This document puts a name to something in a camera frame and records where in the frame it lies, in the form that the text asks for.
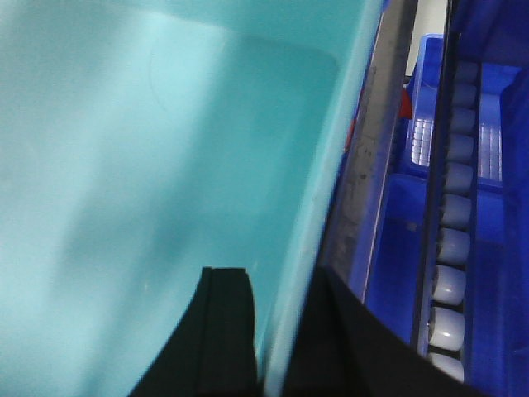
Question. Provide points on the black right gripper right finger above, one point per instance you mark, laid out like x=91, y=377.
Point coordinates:
x=342, y=349

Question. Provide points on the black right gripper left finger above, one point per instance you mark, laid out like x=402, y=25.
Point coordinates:
x=212, y=350

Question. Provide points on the light teal plastic bin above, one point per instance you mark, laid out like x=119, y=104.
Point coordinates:
x=142, y=141

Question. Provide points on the blue bin under rack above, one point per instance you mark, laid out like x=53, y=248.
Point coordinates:
x=495, y=352

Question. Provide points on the white roller track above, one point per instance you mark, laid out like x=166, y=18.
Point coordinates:
x=454, y=175

